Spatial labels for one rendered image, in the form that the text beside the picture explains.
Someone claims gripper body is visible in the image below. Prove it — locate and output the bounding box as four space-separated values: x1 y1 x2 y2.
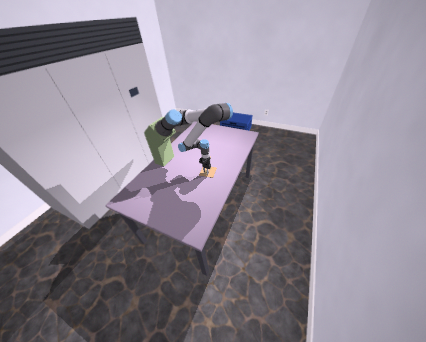
199 152 211 169

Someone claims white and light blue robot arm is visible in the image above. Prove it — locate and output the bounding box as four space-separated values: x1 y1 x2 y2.
155 103 233 155

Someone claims peach flat mat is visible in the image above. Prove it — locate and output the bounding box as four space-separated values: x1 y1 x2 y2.
199 167 217 178

